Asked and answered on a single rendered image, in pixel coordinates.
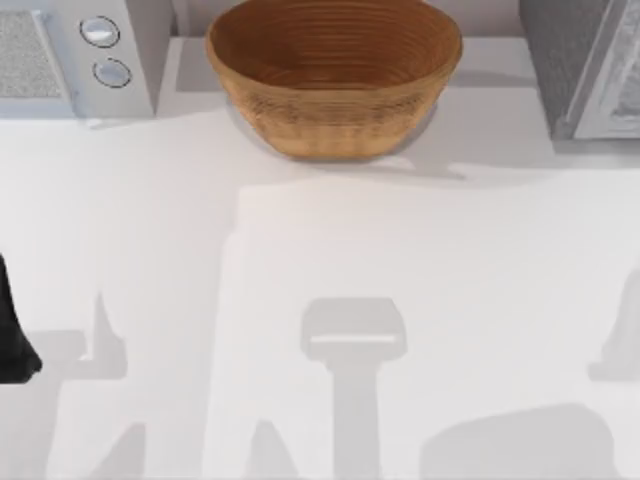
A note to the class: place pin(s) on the round microwave knob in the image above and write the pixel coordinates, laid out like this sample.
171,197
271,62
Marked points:
99,30
112,72

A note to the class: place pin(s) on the brown woven basket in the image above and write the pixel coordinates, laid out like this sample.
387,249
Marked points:
334,75

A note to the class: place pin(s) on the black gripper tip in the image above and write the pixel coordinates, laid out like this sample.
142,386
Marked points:
12,345

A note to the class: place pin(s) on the grey cabinet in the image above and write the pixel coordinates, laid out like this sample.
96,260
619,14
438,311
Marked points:
585,65

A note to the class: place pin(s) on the pale microwave oven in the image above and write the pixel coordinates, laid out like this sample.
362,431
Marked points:
135,60

